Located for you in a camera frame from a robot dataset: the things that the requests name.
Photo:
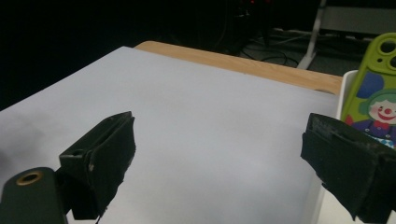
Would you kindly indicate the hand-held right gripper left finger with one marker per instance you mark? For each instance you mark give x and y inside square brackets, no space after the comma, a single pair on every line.
[102,155]

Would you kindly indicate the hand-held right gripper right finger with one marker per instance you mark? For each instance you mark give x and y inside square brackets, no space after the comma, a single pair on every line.
[351,165]

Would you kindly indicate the white plastic storage box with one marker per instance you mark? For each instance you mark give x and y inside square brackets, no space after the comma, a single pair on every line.
[336,214]

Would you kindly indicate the green clown print phone case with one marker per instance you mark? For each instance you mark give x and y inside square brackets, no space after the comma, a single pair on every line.
[373,84]

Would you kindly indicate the white table mat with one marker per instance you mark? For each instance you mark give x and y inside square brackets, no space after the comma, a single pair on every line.
[202,124]

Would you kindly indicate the white metal stand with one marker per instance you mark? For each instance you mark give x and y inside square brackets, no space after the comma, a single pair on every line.
[351,18]

